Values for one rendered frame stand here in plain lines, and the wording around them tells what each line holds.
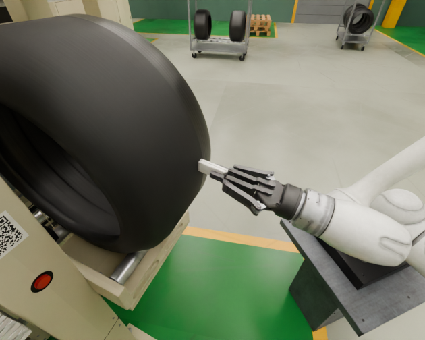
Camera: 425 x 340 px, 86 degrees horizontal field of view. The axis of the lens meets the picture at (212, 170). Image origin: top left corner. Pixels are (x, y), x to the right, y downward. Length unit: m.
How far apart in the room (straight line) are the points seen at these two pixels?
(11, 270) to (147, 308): 1.18
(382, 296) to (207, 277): 1.00
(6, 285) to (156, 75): 0.48
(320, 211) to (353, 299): 0.64
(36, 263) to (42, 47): 0.40
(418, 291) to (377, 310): 0.20
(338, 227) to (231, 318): 1.21
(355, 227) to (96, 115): 0.49
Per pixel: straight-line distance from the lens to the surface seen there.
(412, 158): 0.67
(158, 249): 0.82
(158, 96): 0.47
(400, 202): 0.98
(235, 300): 1.65
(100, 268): 0.92
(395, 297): 1.18
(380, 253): 0.54
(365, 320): 1.08
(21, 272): 0.60
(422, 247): 1.00
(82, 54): 0.47
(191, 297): 1.66
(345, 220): 0.50
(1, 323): 0.67
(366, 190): 0.69
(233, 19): 5.76
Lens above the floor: 1.56
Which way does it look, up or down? 41 degrees down
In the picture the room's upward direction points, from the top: straight up
